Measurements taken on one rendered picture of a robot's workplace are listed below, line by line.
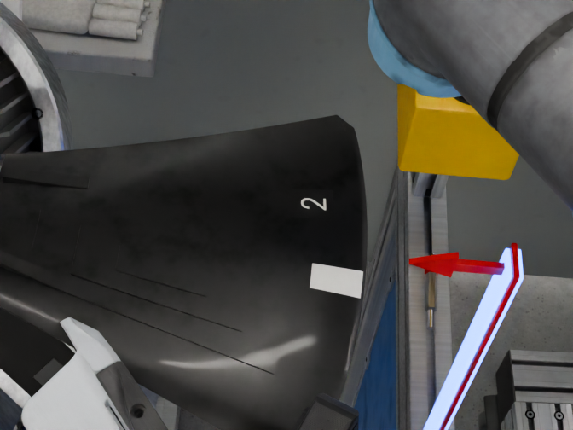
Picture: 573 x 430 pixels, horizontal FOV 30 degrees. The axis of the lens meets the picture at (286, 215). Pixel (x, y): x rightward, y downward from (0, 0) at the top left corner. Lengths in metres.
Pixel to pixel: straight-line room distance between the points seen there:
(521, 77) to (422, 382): 0.54
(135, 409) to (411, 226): 0.56
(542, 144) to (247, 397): 0.25
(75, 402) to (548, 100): 0.29
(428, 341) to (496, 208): 0.86
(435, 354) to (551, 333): 1.07
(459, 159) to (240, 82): 0.72
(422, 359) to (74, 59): 0.50
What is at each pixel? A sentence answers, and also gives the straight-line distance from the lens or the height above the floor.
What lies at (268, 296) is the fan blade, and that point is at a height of 1.17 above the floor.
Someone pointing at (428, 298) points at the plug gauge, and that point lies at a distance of 1.01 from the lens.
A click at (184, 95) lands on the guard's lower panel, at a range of 1.64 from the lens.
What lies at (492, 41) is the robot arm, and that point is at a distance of 0.49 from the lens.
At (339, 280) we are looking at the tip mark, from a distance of 0.65.
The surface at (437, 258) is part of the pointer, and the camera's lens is 0.65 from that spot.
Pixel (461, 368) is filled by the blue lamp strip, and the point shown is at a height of 1.06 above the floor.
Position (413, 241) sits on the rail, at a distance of 1.05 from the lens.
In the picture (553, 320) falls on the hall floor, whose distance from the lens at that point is 2.07.
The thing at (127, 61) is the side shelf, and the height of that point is 0.86.
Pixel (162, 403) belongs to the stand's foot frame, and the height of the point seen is 0.08.
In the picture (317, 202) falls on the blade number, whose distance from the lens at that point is 0.67.
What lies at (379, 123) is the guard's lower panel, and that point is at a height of 0.45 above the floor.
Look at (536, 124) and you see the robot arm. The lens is 0.48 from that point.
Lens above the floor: 1.73
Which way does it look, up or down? 56 degrees down
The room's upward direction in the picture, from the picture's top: 7 degrees clockwise
